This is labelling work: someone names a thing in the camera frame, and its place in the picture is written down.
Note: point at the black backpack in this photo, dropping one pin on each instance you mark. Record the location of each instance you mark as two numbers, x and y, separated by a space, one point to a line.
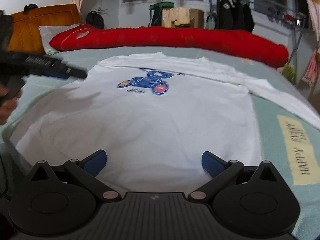
95 20

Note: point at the metal clothes drying rack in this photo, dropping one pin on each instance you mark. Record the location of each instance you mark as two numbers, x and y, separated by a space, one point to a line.
297 37

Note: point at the red quilt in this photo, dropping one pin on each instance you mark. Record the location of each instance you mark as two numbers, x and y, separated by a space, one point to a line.
162 38

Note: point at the wooden headboard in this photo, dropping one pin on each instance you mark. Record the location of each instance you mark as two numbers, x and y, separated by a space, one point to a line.
32 27

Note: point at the yellow clothes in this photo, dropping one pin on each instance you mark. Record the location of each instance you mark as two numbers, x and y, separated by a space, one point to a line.
177 16

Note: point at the cardboard box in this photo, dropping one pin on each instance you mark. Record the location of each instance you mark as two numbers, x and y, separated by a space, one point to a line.
197 17

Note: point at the small black item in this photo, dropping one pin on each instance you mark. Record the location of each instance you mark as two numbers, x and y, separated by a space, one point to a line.
30 8

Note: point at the metal wall hook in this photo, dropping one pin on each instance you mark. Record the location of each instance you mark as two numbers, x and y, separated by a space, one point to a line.
102 10

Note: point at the pale green hanging garment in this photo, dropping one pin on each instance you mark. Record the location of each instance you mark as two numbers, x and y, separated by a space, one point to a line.
210 21

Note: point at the person's left hand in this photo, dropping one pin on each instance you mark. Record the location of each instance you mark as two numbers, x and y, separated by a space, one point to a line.
6 110

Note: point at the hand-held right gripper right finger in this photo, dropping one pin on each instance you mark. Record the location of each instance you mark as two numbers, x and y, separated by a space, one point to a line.
212 165

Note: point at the grey plaid pillow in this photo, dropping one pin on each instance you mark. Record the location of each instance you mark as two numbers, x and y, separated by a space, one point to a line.
48 36

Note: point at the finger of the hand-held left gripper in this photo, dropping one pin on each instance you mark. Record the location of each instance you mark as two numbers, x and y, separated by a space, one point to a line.
50 63
56 75

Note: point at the white printed sweatshirt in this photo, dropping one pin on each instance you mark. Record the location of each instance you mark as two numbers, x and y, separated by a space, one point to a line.
150 120

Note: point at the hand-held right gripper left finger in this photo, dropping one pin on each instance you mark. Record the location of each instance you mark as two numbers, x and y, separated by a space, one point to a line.
96 163

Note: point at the green plastic bag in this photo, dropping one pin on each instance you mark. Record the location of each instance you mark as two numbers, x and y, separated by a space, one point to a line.
288 73

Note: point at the plain black hanging jacket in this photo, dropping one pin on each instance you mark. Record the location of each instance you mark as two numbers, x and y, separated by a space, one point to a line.
245 17

